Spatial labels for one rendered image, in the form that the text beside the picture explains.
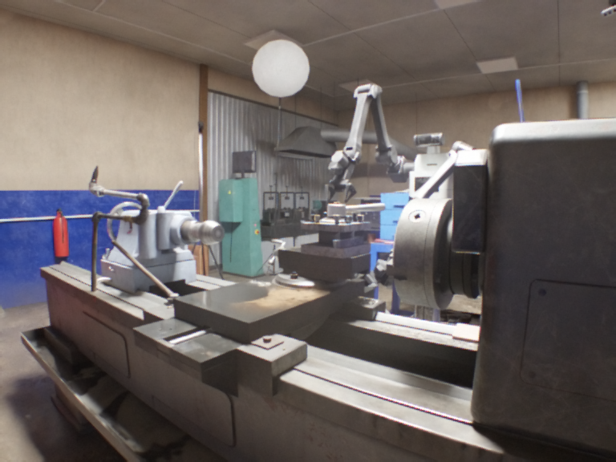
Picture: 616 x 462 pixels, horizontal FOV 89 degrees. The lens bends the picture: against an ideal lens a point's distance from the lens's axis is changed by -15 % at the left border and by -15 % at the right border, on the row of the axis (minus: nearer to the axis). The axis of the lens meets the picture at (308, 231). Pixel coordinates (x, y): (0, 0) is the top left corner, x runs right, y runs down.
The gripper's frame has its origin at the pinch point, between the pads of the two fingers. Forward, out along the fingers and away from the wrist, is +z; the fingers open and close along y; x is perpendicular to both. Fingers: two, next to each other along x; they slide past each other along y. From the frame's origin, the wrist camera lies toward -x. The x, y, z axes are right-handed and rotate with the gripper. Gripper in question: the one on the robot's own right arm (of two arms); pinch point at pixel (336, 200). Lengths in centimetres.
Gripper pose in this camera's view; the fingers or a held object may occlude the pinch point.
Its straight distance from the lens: 166.3
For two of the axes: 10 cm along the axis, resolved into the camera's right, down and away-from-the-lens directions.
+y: 7.7, 0.6, -6.4
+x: 5.6, 4.4, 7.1
